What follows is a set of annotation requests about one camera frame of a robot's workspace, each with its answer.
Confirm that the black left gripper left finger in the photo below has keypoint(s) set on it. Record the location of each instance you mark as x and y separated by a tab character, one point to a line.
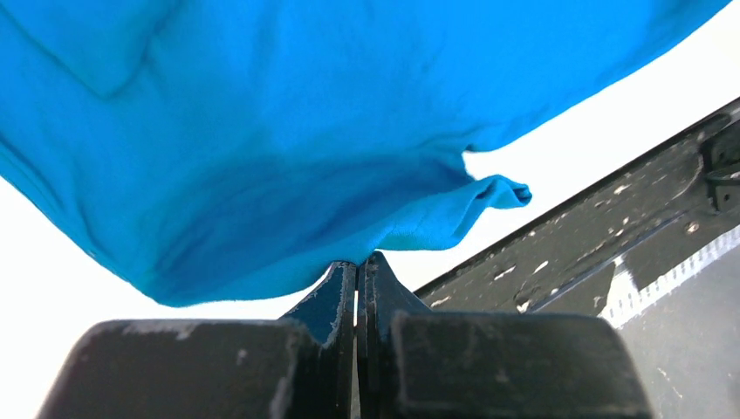
297	366

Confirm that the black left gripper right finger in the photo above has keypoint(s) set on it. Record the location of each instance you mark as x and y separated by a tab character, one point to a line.
414	362

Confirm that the blue t shirt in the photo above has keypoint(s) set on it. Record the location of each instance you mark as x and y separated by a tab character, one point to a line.
231	150

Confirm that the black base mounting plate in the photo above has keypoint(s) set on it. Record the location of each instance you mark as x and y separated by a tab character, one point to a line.
656	211

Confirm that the white slotted cable duct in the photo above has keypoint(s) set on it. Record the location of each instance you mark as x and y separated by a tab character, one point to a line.
625	301

